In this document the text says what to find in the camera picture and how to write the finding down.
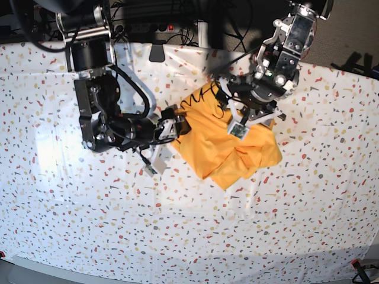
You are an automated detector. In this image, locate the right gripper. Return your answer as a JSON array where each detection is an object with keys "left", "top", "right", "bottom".
[{"left": 118, "top": 107, "right": 191, "bottom": 151}]

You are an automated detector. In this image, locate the black table clamp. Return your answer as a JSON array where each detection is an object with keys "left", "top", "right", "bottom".
[{"left": 149, "top": 40, "right": 165, "bottom": 63}]

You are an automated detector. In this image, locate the white power strip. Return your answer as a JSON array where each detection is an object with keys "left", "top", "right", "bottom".
[{"left": 114, "top": 22, "right": 181, "bottom": 34}]

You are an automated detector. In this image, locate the white table leg post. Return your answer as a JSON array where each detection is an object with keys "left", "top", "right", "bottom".
[{"left": 197, "top": 21, "right": 210, "bottom": 49}]

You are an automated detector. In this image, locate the yellow T-shirt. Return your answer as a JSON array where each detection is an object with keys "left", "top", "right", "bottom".
[{"left": 172, "top": 83, "right": 282, "bottom": 190}]

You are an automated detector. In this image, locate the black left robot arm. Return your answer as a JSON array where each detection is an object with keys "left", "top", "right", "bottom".
[{"left": 214, "top": 1, "right": 334, "bottom": 133}]

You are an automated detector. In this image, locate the speckled white tablecloth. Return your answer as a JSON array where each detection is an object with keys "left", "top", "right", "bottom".
[{"left": 1, "top": 43, "right": 378, "bottom": 283}]

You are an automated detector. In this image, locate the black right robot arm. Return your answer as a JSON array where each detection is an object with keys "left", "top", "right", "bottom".
[{"left": 10, "top": 1, "right": 189, "bottom": 153}]

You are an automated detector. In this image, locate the red black clamp handle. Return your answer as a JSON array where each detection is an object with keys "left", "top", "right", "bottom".
[{"left": 352, "top": 259, "right": 371, "bottom": 284}]

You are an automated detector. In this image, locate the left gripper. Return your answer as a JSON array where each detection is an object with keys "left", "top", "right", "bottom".
[{"left": 215, "top": 75, "right": 287, "bottom": 128}]

